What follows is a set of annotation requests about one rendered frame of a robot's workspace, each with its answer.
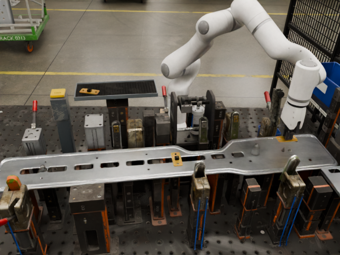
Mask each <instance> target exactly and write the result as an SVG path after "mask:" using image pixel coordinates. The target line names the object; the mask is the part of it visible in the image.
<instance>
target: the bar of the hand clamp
mask: <svg viewBox="0 0 340 255"><path fill-rule="evenodd" d="M283 97H284V92H283V89H282V88H273V94H272V101H271V107H270V114H269V118H270V121H271V123H270V126H271V125H272V118H273V116H274V117H275V120H276V122H274V124H275V125H277V123H278V117H279V111H280V105H281V99H282V98H283Z"/></svg>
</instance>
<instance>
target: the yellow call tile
mask: <svg viewBox="0 0 340 255"><path fill-rule="evenodd" d="M65 91H66V90H65V89H52V91H51V94H50V97H51V98H56V97H64V96H65Z"/></svg>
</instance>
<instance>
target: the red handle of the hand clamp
mask: <svg viewBox="0 0 340 255"><path fill-rule="evenodd" d="M264 95H265V100H266V103H267V106H268V110H269V113H270V107H271V99H270V95H269V92H267V91H265V92H264ZM274 122H276V120H275V118H274V116H273V118H272V123H274Z"/></svg>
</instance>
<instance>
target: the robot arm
mask: <svg viewBox="0 0 340 255"><path fill-rule="evenodd" d="M244 25H245V26H246V27H247V28H248V30H249V31H250V32H251V34H252V35H253V36H254V38H255V39H256V40H257V41H258V43H259V44H260V45H261V47H262V48H263V49H264V50H265V52H266V53H267V54H268V56H269V57H271V58H272V59H274V60H284V61H288V62H290V63H292V64H294V65H295V69H294V72H293V76H292V80H291V84H290V87H289V91H288V95H287V100H286V102H285V104H284V107H283V110H282V113H281V119H282V120H283V122H284V130H283V133H282V136H283V137H284V136H285V140H292V138H293V135H294V133H295V134H299V129H301V128H302V125H303V122H304V119H305V114H306V106H307V105H308V104H309V102H310V99H311V96H312V92H313V90H314V88H315V87H316V86H317V85H319V84H321V83H322V82H324V81H325V79H326V71H325V69H324V67H323V66H322V64H321V63H320V62H319V60H318V59H317V58H316V57H315V56H314V55H313V54H312V53H311V52H310V51H309V50H308V49H306V48H304V47H302V46H300V45H298V44H295V43H292V42H290V41H289V40H288V39H287V38H286V37H285V36H284V34H283V33H282V32H281V31H280V29H279V28H278V27H277V25H276V24H275V23H274V21H273V20H272V19H271V17H270V16H269V15H268V14H267V12H266V11H265V10H264V8H263V7H262V6H261V5H260V3H259V2H258V1H257V0H234V1H233V2H232V3H231V7H230V8H228V9H225V10H221V11H217V12H213V13H209V14H206V15H204V16H203V17H201V18H200V19H199V20H198V21H197V23H196V33H195V34H194V36H193V37H192V38H191V39H190V40H189V41H188V42H187V43H186V44H185V45H183V46H182V47H180V48H179V49H177V50H176V51H174V52H173V53H171V54H170V55H168V56H167V57H166V58H165V59H164V60H163V61H162V64H161V72H162V74H163V75H164V76H165V77H166V78H168V79H172V81H171V82H170V83H169V85H168V96H167V106H168V115H169V118H170V106H171V92H175V93H176V96H177V101H178V95H189V87H190V85H191V83H192V82H193V80H194V78H195V77H196V76H197V74H198V72H199V69H200V58H201V57H202V56H203V55H204V54H205V53H206V52H207V51H208V50H209V49H210V48H211V47H212V45H213V43H214V38H215V37H217V36H219V35H222V34H225V33H228V32H232V31H234V30H237V29H239V28H241V27H242V26H244ZM185 121H186V113H181V111H180V108H179V106H178V110H177V128H186V123H185Z"/></svg>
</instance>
